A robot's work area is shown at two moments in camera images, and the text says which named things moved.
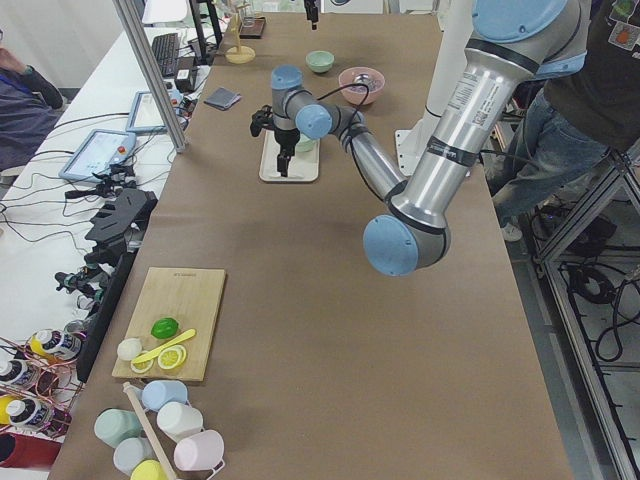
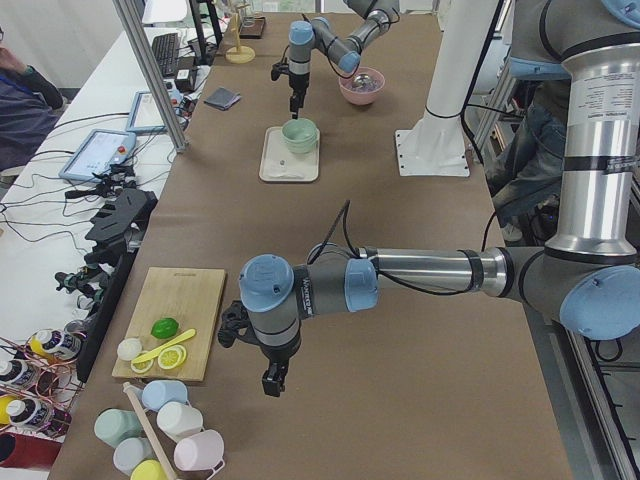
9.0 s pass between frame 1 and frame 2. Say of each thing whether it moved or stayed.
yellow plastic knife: stayed
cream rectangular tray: stayed
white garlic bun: stayed
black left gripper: moved
